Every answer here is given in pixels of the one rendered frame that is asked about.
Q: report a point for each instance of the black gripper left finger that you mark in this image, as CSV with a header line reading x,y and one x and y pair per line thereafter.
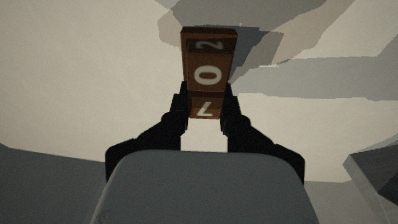
x,y
167,133

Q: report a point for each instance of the brown wooden cube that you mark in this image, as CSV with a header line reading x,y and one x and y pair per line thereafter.
x,y
205,105
208,65

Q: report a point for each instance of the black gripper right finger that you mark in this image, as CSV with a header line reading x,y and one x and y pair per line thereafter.
x,y
244,138

